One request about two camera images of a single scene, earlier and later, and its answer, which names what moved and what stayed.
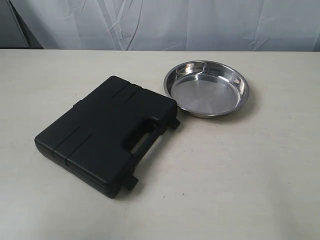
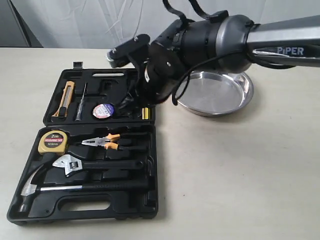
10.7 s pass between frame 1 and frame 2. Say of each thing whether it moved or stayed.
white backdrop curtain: stayed
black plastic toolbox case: moved
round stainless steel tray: stayed
